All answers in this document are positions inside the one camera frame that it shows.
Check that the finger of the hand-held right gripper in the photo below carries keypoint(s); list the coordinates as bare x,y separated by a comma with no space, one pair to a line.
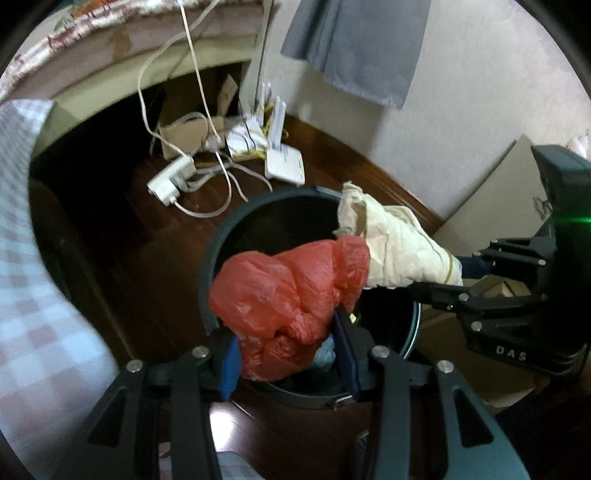
461,297
517,256

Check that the black round trash bin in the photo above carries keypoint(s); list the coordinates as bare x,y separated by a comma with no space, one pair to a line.
277,221

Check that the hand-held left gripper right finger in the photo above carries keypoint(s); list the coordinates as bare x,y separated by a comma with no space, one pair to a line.
346,350

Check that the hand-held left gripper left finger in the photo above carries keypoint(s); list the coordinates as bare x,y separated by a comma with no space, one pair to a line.
229,369

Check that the white modem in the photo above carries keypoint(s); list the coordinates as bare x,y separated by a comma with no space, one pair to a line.
240,138

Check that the white power strip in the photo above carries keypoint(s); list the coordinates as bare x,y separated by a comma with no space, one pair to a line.
171,180

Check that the floral patterned cloth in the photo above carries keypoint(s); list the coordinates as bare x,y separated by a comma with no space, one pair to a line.
92,27

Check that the checked pink white blanket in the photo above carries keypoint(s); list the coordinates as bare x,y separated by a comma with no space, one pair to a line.
37,300

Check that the white router with antennas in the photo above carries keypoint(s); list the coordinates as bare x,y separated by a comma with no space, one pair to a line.
284,164

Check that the grey hanging cloth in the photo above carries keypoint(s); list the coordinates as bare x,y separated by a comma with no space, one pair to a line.
360,41

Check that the brown cardboard box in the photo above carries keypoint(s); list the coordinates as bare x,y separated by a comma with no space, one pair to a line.
184,136

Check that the pale blue crumpled wrapper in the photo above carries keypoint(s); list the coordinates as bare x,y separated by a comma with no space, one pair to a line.
323,357

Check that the pink stone window ledge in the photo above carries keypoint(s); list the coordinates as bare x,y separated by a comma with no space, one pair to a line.
152,50

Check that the brown cardboard piece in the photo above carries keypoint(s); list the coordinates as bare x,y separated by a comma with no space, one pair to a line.
228,94

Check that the cream paper bag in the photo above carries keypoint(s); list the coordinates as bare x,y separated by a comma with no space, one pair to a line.
397,240

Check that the red plastic bag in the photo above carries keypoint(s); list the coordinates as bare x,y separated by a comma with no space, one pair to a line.
286,286

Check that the white fluffy item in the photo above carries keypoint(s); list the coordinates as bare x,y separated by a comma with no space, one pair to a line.
579,145

